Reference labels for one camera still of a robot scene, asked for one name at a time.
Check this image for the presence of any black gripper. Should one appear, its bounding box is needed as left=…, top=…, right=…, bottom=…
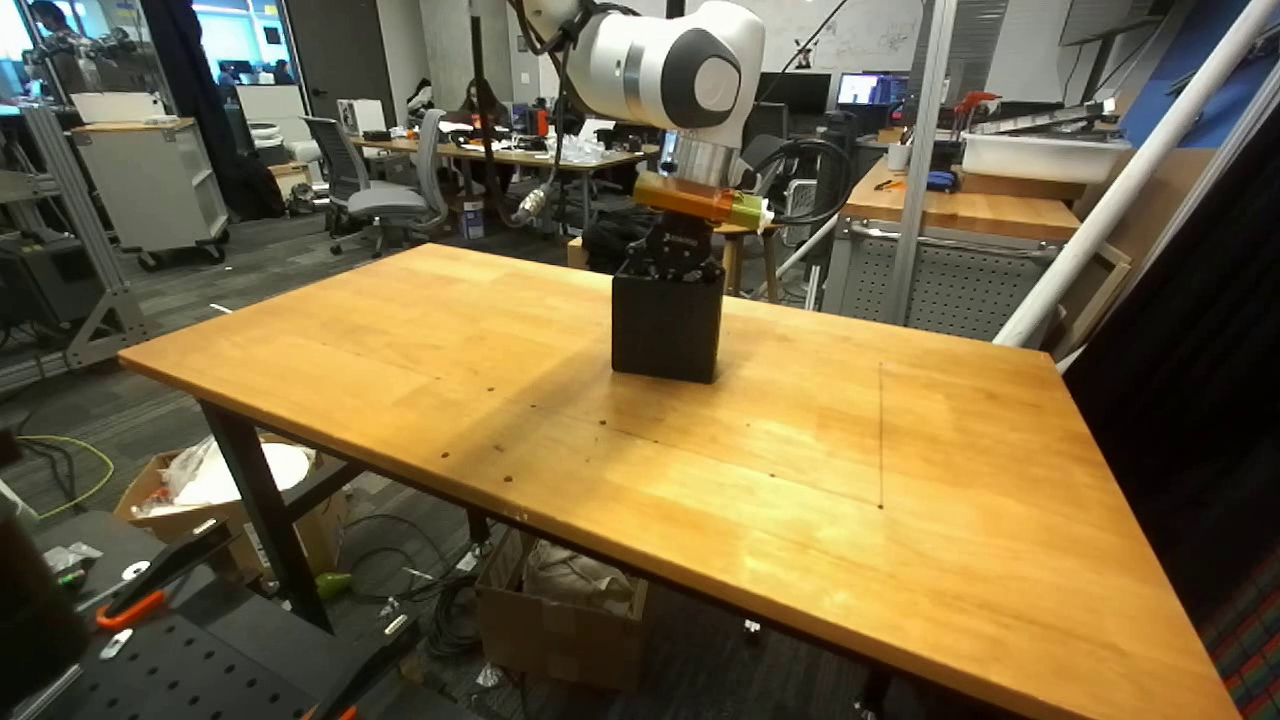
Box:
left=635, top=214, right=722, bottom=281

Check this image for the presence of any black perforated box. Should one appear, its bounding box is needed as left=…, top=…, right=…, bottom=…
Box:
left=611, top=275, right=722, bottom=385

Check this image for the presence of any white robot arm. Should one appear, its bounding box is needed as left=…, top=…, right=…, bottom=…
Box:
left=508, top=0, right=766, bottom=281

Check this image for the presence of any cardboard box under table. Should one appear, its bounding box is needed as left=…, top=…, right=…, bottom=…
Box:
left=478, top=533, right=649, bottom=690

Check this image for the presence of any round wooden stool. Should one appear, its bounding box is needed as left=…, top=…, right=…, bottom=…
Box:
left=717, top=222, right=781, bottom=304

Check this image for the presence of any computer monitor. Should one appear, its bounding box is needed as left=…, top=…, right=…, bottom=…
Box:
left=837, top=72, right=907, bottom=107

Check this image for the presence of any wooden workbench with drawers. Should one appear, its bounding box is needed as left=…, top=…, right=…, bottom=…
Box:
left=819, top=158, right=1083, bottom=339

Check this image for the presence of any white plastic bin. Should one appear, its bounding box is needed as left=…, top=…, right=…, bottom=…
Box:
left=961, top=133, right=1128, bottom=182

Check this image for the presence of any grey office chair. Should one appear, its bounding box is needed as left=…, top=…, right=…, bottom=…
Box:
left=307, top=116, right=448, bottom=257

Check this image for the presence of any white rolling cabinet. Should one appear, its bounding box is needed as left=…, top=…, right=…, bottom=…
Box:
left=67, top=120, right=232, bottom=271

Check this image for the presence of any white slanted pole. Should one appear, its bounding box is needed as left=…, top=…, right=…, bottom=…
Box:
left=996, top=0, right=1280, bottom=346

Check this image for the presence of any orange handled tool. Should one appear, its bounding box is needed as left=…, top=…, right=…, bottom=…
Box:
left=91, top=592, right=168, bottom=631

